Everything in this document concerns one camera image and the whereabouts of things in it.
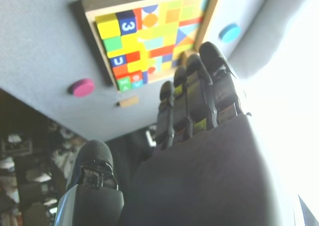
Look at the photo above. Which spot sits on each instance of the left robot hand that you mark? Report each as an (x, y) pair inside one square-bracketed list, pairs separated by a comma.
[(199, 176)]

